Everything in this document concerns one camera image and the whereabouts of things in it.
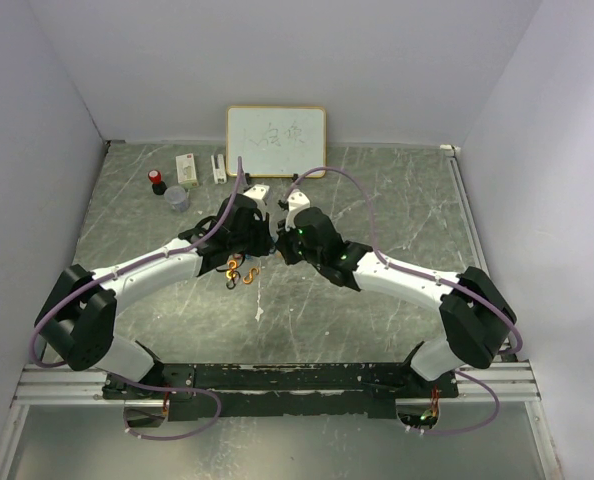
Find gold S carabiner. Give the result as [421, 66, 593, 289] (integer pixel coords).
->
[243, 267, 260, 285]

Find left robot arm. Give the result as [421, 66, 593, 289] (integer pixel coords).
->
[35, 185, 273, 399]

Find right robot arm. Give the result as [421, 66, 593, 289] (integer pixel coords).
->
[276, 207, 517, 398]

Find orange S carabiner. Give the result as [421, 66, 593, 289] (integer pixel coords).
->
[226, 259, 241, 281]

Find black S carabiner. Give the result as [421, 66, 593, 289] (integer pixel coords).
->
[226, 271, 240, 290]

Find clear plastic cup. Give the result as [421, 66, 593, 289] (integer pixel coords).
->
[164, 185, 189, 213]

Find small whiteboard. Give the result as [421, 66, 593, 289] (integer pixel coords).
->
[225, 106, 327, 178]

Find white green box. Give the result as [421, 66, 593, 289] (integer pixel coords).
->
[175, 153, 199, 188]

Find red black stamp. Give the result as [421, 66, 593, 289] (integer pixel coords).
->
[148, 169, 167, 196]

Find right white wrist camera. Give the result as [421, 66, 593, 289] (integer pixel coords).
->
[278, 189, 311, 230]

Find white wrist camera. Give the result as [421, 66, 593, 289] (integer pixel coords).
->
[243, 184, 270, 208]
[278, 189, 311, 230]

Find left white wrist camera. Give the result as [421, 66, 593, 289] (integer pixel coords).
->
[243, 184, 270, 208]

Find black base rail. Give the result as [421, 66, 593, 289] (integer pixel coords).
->
[102, 362, 458, 421]

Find right aluminium side rail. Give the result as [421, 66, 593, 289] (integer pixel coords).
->
[440, 144, 564, 479]

